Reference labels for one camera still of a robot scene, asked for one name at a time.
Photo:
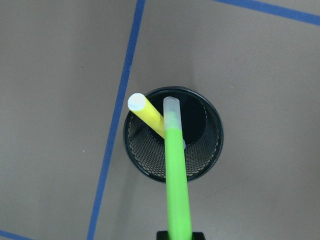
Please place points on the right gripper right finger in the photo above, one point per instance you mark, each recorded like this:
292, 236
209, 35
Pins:
198, 236

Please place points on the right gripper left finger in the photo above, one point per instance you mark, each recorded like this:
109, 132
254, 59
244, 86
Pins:
162, 235

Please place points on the green highlighter pen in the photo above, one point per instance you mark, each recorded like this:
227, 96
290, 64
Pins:
178, 205

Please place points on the yellow highlighter pen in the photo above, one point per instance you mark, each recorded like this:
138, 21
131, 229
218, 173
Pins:
139, 105

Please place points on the black mesh pen cup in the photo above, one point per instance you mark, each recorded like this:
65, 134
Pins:
202, 130

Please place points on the brown table mat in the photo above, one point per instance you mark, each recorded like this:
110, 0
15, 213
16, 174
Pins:
62, 154

